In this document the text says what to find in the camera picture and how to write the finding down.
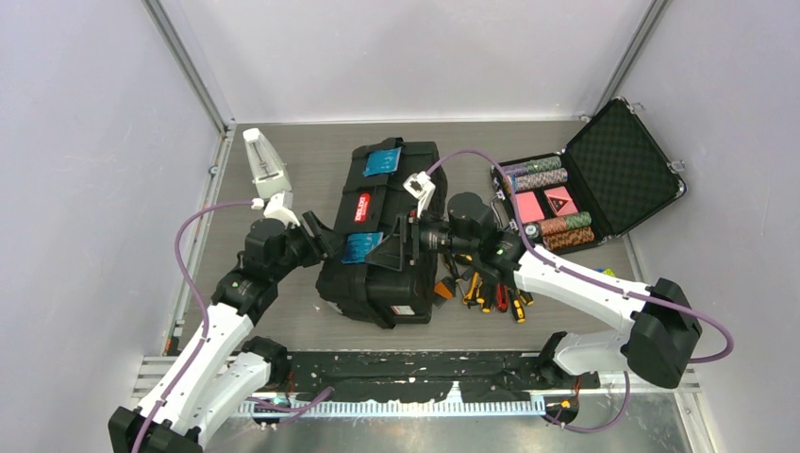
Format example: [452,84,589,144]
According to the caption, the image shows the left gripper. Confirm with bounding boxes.
[274,212,347,280]

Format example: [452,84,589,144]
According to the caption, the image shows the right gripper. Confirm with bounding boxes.
[364,206,476,274]

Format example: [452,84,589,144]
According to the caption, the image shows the black plastic toolbox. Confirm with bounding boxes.
[316,138,440,328]

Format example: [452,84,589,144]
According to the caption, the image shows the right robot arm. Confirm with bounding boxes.
[366,193,702,389]

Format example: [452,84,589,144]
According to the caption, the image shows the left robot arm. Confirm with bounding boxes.
[108,211,342,452]

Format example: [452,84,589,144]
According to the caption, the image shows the orange black bit holder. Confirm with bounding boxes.
[433,277,456,307]

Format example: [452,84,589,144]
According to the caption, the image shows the white metronome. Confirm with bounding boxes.
[242,127,292,199]

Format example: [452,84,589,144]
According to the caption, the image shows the red black pliers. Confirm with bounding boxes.
[494,284,508,312]

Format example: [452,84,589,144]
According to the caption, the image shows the yellow black screwdriver right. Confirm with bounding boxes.
[507,288,534,324]

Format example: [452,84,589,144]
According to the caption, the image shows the pink card deck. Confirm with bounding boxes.
[513,192,545,224]

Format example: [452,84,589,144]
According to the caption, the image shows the poker chip row green red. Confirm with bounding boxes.
[524,211,592,239]

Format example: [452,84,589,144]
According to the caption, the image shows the red card deck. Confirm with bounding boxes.
[543,185,579,216]

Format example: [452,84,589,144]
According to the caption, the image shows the poker chip row top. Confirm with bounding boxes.
[503,156,562,177]

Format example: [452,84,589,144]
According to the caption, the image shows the poker chip row orange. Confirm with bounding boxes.
[542,226,595,251]

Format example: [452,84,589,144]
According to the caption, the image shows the black aluminium poker chip case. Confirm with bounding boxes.
[490,97,687,255]

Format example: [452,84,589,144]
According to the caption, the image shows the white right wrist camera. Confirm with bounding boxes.
[403,171,436,218]

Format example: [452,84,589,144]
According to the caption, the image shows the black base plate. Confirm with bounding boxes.
[266,350,600,403]

